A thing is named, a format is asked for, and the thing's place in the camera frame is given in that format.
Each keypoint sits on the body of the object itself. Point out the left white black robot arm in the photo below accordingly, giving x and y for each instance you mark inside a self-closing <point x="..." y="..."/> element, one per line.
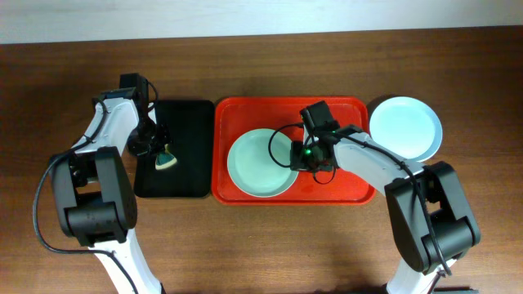
<point x="95" y="201"/>

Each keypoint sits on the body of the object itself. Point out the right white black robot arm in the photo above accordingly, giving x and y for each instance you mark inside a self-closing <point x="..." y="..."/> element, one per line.
<point x="432" y="222"/>

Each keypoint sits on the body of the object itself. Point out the black tray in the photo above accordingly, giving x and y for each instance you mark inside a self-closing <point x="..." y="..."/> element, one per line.
<point x="191" y="124"/>

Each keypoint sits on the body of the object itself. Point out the green yellow sponge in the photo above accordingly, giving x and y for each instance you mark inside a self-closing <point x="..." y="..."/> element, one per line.
<point x="164" y="159"/>

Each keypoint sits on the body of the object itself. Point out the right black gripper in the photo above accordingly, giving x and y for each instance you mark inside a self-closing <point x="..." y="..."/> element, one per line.
<point x="301" y="162"/>

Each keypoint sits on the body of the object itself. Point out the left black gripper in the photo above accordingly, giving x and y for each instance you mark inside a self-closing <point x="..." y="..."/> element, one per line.
<point x="153" y="144"/>

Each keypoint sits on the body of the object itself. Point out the light blue plate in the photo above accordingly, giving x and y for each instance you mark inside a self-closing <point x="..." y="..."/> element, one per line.
<point x="406" y="126"/>

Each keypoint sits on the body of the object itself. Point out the red tray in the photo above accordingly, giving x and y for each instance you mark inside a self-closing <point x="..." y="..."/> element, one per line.
<point x="238" y="115"/>

